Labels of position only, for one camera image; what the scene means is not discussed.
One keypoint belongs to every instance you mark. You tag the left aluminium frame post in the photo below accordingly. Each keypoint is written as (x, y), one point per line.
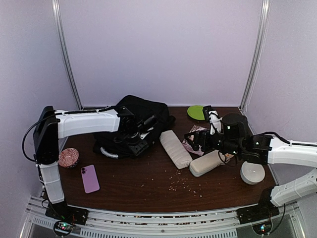
(65, 54)

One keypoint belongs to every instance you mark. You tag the right aluminium frame post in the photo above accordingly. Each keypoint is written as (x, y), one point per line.
(262, 29)

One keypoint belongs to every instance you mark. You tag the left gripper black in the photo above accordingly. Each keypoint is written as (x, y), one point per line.
(137, 149)

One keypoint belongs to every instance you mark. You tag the pink smartphone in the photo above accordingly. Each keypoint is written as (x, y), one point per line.
(90, 179)

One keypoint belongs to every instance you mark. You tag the beige fabric pencil pouch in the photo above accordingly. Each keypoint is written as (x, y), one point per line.
(175, 150)

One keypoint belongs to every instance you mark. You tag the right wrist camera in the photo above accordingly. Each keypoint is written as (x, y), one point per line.
(211, 115)

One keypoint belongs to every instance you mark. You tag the green plate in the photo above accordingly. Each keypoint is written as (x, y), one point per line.
(196, 112)

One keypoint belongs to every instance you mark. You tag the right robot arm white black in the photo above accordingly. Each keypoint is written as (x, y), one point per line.
(229, 134)

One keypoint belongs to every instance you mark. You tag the front aluminium rail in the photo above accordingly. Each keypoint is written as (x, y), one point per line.
(221, 223)

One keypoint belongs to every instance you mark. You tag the black student backpack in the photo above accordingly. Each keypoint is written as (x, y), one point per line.
(105, 142)

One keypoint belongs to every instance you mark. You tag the purple illustrated paperback book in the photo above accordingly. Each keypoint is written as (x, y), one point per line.
(188, 141)

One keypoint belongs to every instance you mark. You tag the white bowl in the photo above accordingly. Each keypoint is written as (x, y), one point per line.
(252, 174)

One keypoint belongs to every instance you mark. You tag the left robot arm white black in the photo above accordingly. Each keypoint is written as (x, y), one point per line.
(54, 125)

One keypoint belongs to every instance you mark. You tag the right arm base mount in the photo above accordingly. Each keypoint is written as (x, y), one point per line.
(260, 215)

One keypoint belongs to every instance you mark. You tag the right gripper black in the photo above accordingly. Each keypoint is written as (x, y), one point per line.
(199, 135)

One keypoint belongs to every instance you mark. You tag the aluminium frame post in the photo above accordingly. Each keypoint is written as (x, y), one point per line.
(65, 54)
(262, 29)

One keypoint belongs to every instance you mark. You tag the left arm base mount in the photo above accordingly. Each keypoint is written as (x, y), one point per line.
(68, 218)

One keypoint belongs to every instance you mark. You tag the red patterned small bowl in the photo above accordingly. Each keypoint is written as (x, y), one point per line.
(68, 158)

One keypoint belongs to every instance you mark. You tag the beige glasses case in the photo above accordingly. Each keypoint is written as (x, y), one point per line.
(206, 163)

